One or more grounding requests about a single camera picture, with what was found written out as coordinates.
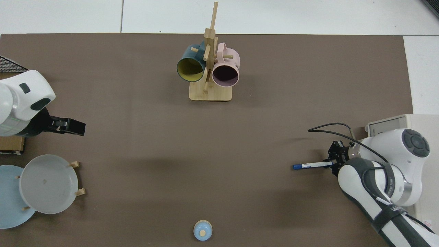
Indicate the white marker with blue cap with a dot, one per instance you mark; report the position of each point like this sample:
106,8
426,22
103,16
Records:
312,165

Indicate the grey plate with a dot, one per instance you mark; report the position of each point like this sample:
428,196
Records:
48,185

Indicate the wooden plate rack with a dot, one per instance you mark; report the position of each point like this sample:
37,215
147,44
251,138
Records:
80,192

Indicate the light blue plate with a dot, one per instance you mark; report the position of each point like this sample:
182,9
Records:
8,206

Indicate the brown table cloth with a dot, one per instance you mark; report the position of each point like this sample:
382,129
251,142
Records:
137,154

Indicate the pink cup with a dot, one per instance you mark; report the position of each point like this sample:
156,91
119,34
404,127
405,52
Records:
233,61

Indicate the wooden cup stand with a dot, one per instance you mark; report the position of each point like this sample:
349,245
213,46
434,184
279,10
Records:
211,94

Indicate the small blue round bell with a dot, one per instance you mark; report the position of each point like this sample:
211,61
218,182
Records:
202,230

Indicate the teal cup with yellow inside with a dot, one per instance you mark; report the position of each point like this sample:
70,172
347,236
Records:
188,55

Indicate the dark grey panel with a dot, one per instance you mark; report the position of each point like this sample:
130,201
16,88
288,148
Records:
432,5

